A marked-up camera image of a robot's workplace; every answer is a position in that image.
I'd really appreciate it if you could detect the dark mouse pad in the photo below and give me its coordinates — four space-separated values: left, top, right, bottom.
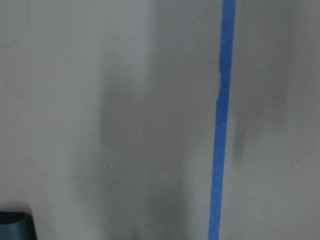
0 211 37 240

